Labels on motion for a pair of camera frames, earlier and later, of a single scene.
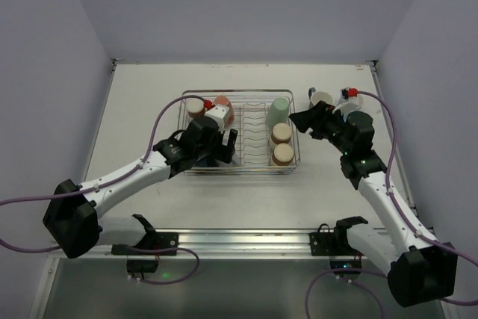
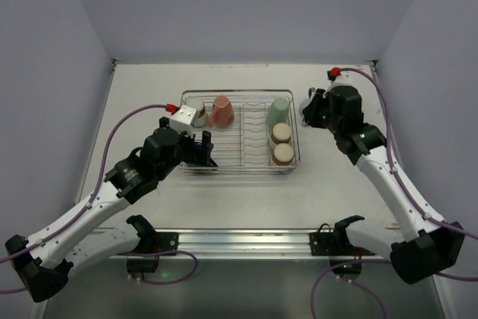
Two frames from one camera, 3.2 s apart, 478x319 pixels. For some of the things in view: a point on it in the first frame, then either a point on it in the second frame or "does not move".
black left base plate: (159, 240) does not move
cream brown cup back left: (196, 107) does not move
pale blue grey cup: (220, 163) to (302, 105)
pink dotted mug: (222, 99) does not move
